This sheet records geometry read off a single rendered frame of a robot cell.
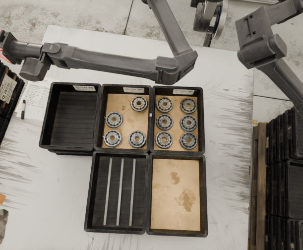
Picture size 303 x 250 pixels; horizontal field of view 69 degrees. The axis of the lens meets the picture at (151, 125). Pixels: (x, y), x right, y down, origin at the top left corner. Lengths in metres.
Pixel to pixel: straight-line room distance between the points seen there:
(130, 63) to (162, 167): 0.70
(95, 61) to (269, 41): 0.51
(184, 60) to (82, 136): 0.84
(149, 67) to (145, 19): 2.18
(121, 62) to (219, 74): 1.06
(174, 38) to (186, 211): 0.88
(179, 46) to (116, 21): 2.16
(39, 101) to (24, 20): 1.69
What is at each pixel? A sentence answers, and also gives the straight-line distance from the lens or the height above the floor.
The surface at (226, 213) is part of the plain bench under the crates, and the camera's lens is 1.46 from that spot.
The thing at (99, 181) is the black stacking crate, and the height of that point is 0.83.
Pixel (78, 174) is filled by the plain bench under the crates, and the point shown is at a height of 0.70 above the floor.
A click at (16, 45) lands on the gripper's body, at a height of 1.48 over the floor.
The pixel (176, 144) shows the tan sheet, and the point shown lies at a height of 0.83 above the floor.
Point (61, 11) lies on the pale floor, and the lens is 3.17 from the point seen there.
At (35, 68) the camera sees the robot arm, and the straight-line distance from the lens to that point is 0.83.
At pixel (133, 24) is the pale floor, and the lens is 2.85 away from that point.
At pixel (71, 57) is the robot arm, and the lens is 0.79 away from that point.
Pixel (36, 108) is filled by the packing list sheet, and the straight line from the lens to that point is 1.69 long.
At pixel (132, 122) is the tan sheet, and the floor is 0.83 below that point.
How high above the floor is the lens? 2.09
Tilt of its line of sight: 72 degrees down
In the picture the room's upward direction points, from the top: straight up
